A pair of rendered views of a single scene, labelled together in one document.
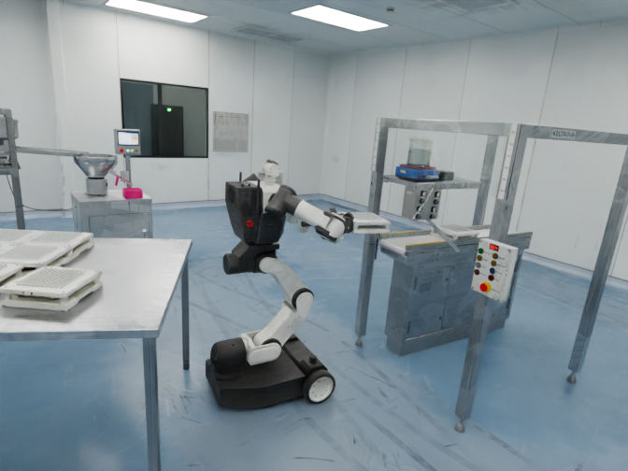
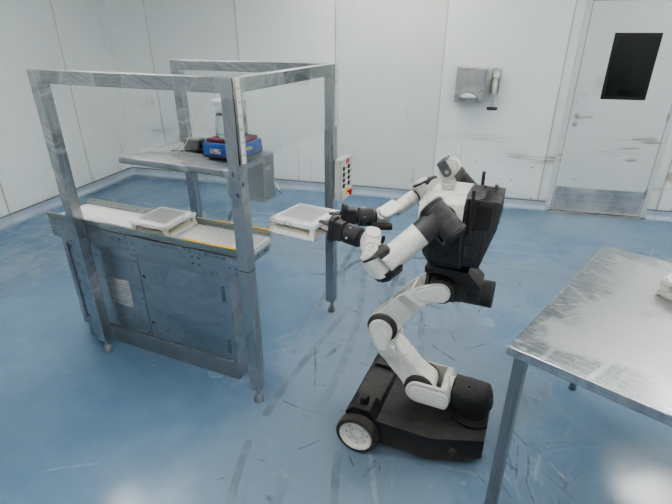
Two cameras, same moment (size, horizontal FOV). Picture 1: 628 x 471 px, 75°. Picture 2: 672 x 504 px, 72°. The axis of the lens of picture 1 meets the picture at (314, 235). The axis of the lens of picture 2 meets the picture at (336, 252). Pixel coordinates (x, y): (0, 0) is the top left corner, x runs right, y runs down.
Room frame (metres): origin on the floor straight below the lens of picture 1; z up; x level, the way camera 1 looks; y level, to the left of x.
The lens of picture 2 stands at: (3.56, 1.41, 1.80)
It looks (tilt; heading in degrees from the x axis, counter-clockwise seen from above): 25 degrees down; 234
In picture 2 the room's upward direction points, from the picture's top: straight up
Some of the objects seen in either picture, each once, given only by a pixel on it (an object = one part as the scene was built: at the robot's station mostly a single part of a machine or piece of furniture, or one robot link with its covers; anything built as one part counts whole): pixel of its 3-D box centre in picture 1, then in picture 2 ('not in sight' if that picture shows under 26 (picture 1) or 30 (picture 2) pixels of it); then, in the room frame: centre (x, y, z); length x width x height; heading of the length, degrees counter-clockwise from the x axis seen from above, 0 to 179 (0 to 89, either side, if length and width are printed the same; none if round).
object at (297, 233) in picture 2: (363, 225); (306, 225); (2.48, -0.30, 0.98); 0.24 x 0.24 x 0.02; 23
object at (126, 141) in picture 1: (128, 161); not in sight; (4.18, 1.93, 1.07); 0.23 x 0.10 x 0.62; 128
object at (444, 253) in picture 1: (460, 245); (155, 236); (2.97, -1.10, 0.77); 1.30 x 0.29 x 0.10; 120
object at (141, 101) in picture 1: (167, 121); not in sight; (6.81, 2.49, 1.43); 1.38 x 0.01 x 1.16; 128
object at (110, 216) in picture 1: (113, 232); not in sight; (3.93, 2.01, 0.38); 0.63 x 0.57 x 0.76; 128
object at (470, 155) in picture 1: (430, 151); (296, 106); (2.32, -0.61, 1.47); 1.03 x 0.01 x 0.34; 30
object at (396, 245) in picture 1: (461, 240); (154, 230); (2.97, -1.10, 0.81); 1.35 x 0.25 x 0.05; 120
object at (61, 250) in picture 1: (28, 255); not in sight; (1.72, 1.27, 0.92); 0.25 x 0.24 x 0.02; 5
